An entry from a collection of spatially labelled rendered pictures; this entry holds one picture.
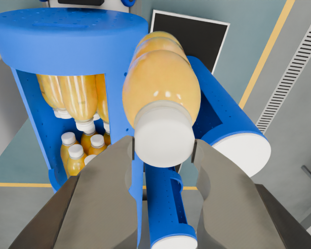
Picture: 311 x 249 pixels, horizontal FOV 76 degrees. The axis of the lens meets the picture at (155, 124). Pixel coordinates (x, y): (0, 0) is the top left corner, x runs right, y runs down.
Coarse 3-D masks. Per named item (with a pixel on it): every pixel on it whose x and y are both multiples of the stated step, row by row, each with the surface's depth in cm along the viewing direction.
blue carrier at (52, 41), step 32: (0, 32) 30; (32, 32) 28; (64, 32) 28; (96, 32) 30; (128, 32) 33; (32, 64) 31; (64, 64) 31; (96, 64) 32; (128, 64) 36; (32, 96) 49; (64, 128) 64; (96, 128) 72; (128, 128) 44
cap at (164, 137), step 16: (160, 112) 12; (176, 112) 12; (144, 128) 12; (160, 128) 12; (176, 128) 12; (144, 144) 12; (160, 144) 12; (176, 144) 12; (192, 144) 12; (144, 160) 13; (160, 160) 13; (176, 160) 13
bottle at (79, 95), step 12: (60, 84) 38; (72, 84) 37; (84, 84) 38; (72, 96) 38; (84, 96) 39; (96, 96) 42; (72, 108) 40; (84, 108) 40; (96, 108) 43; (84, 120) 44
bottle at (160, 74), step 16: (160, 32) 26; (144, 48) 20; (160, 48) 19; (176, 48) 20; (144, 64) 16; (160, 64) 15; (176, 64) 16; (128, 80) 16; (144, 80) 15; (160, 80) 14; (176, 80) 14; (192, 80) 16; (128, 96) 15; (144, 96) 14; (160, 96) 14; (176, 96) 14; (192, 96) 15; (128, 112) 15; (144, 112) 13; (192, 112) 15
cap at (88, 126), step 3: (90, 123) 45; (93, 123) 46; (78, 126) 45; (81, 126) 45; (84, 126) 45; (87, 126) 45; (90, 126) 45; (93, 126) 47; (78, 129) 45; (81, 129) 45; (84, 129) 45; (87, 129) 45
